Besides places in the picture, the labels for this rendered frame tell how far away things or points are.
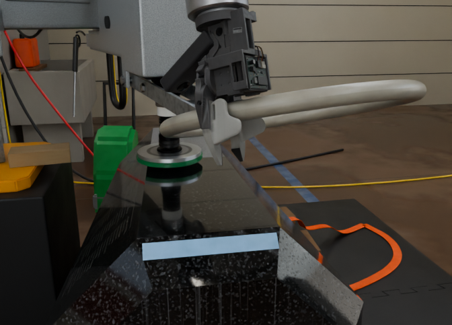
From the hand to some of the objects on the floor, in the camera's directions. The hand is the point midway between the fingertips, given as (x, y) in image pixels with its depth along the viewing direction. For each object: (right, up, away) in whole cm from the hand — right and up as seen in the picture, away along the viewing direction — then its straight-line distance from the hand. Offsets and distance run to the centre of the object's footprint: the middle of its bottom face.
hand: (226, 155), depth 66 cm
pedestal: (-92, -77, +116) cm, 167 cm away
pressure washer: (-74, -38, +246) cm, 260 cm away
